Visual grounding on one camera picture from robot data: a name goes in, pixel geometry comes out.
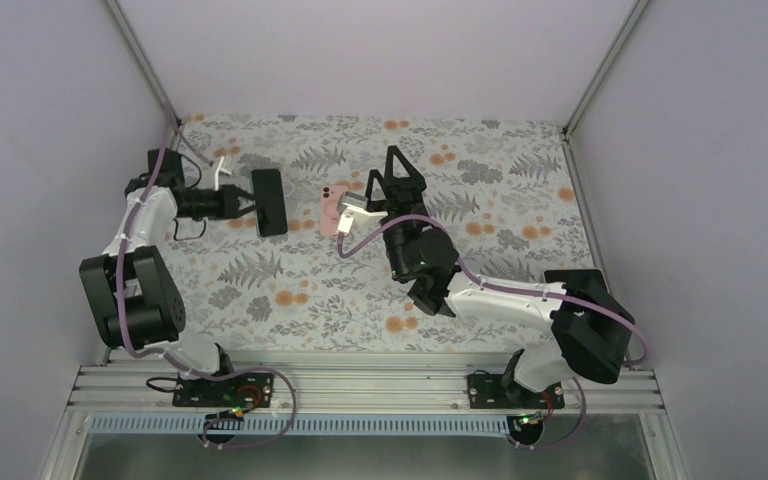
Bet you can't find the grey slotted cable duct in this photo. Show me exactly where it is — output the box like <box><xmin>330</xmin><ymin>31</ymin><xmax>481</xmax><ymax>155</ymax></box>
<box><xmin>88</xmin><ymin>412</ymin><xmax>509</xmax><ymax>437</ymax></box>

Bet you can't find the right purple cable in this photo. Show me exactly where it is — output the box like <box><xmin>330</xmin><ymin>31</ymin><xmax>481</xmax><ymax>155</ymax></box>
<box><xmin>336</xmin><ymin>215</ymin><xmax>654</xmax><ymax>454</ymax></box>

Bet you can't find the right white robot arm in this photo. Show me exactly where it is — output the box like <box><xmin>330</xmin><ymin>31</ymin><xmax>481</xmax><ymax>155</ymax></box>
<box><xmin>361</xmin><ymin>145</ymin><xmax>639</xmax><ymax>407</ymax></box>

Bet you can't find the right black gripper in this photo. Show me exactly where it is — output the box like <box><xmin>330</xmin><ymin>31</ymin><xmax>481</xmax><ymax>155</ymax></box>
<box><xmin>364</xmin><ymin>148</ymin><xmax>425</xmax><ymax>280</ymax></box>

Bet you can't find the floral table mat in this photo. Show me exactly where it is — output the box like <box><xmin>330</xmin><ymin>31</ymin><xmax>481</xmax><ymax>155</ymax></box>
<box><xmin>161</xmin><ymin>114</ymin><xmax>593</xmax><ymax>353</ymax></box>

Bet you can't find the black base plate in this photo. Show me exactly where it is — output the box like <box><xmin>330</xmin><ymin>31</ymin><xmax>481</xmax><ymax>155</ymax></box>
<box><xmin>466</xmin><ymin>370</ymin><xmax>565</xmax><ymax>410</ymax></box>
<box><xmin>172</xmin><ymin>373</ymin><xmax>275</xmax><ymax>409</ymax></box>

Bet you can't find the black phone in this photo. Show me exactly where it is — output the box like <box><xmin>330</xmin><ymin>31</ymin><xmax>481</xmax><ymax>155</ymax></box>
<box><xmin>250</xmin><ymin>169</ymin><xmax>288</xmax><ymax>237</ymax></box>

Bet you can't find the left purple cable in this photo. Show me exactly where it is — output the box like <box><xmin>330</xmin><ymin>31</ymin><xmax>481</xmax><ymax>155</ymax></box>
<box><xmin>114</xmin><ymin>99</ymin><xmax>299</xmax><ymax>453</ymax></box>

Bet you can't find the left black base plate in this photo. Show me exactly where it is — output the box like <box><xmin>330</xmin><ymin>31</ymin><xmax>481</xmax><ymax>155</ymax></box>
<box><xmin>172</xmin><ymin>373</ymin><xmax>275</xmax><ymax>409</ymax></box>

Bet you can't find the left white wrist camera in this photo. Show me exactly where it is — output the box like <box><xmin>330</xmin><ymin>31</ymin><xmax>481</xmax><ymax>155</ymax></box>
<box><xmin>203</xmin><ymin>155</ymin><xmax>233</xmax><ymax>190</ymax></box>

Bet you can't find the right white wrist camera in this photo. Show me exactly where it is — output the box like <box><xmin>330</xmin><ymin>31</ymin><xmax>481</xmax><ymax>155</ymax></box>
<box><xmin>336</xmin><ymin>192</ymin><xmax>387</xmax><ymax>234</ymax></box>

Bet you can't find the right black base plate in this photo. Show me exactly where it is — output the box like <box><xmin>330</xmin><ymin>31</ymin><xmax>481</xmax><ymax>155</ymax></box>
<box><xmin>466</xmin><ymin>370</ymin><xmax>565</xmax><ymax>410</ymax></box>

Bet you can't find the purple cable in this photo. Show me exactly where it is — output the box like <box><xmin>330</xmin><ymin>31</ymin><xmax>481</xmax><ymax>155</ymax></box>
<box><xmin>114</xmin><ymin>99</ymin><xmax>299</xmax><ymax>453</ymax></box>
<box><xmin>336</xmin><ymin>215</ymin><xmax>654</xmax><ymax>454</ymax></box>

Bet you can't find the aluminium rail frame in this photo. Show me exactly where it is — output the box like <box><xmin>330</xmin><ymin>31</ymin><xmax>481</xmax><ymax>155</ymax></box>
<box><xmin>42</xmin><ymin>351</ymin><xmax>686</xmax><ymax>479</ymax></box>

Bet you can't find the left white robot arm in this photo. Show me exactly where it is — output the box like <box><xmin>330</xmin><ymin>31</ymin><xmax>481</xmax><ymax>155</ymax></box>
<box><xmin>79</xmin><ymin>148</ymin><xmax>256</xmax><ymax>405</ymax></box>

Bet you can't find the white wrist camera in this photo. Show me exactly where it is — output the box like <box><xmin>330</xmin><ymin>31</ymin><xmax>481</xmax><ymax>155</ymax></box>
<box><xmin>336</xmin><ymin>192</ymin><xmax>387</xmax><ymax>234</ymax></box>
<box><xmin>203</xmin><ymin>155</ymin><xmax>233</xmax><ymax>190</ymax></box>

